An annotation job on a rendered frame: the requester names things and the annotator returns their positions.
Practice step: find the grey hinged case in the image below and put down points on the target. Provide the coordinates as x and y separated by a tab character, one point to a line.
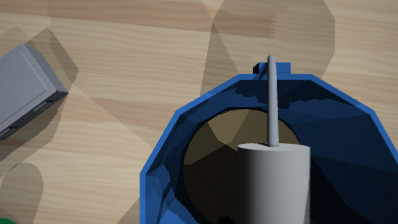
28	86

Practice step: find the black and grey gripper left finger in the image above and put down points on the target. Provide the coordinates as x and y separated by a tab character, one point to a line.
225	220

